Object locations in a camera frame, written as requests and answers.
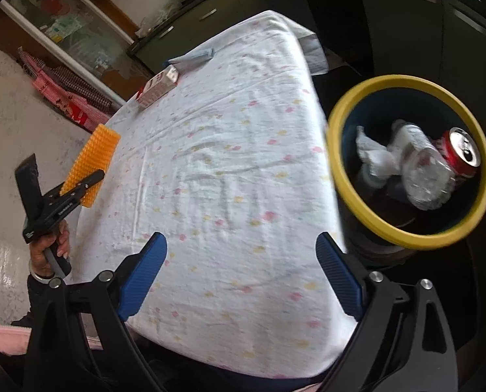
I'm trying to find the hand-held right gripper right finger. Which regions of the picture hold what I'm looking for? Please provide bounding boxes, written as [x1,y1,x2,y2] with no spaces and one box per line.
[315,231,460,392]

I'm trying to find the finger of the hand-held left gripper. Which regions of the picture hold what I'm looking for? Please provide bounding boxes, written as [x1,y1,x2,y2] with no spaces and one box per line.
[59,169,105,197]

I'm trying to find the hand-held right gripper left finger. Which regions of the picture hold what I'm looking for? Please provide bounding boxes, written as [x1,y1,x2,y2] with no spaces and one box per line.
[24,231,168,392]

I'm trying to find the orange spiky pad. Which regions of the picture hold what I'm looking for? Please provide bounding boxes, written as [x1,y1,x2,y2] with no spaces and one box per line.
[60,124,120,209]

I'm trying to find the yellow-rimmed blue bin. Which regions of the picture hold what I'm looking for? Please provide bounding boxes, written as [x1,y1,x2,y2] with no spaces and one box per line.
[327,74,486,254]

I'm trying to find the white tissue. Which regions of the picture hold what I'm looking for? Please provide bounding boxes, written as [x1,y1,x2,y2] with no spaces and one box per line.
[356,126,403,172]

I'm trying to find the clear plastic bottle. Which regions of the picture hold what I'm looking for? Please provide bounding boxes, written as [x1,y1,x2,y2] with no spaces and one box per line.
[392,120,458,210]

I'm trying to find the red soda can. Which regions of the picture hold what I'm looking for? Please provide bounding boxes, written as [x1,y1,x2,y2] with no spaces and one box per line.
[433,126,482,179]

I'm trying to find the person's left forearm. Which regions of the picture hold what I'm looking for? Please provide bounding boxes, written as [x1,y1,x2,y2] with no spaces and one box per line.
[11,273,56,329]

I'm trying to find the person's left hand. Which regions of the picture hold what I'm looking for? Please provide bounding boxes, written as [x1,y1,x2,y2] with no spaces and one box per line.
[30,220,73,279]

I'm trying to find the red checked bag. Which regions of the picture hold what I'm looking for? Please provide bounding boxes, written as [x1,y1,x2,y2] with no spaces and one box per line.
[16,47,115,133]

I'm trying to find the red and white carton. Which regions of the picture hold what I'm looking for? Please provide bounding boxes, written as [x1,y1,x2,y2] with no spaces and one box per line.
[136,66,179,109]

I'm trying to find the pink garment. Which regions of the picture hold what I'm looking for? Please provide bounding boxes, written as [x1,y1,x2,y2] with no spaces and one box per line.
[0,322,105,352]

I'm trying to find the white printed tablecloth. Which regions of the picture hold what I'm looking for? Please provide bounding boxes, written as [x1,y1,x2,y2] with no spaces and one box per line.
[73,10,358,378]

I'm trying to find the glass door cabinet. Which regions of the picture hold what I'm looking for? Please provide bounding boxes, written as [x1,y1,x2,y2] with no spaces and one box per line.
[0,0,154,104]

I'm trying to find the clear plastic bag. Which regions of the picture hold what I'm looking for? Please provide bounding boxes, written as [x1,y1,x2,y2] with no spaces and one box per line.
[136,15,163,38]

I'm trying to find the grey under cloth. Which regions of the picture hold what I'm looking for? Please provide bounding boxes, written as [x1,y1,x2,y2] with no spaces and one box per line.
[298,33,329,75]

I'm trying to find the dark kitchen cabinets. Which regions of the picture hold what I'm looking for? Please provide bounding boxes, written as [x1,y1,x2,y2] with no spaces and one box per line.
[126,0,486,229]

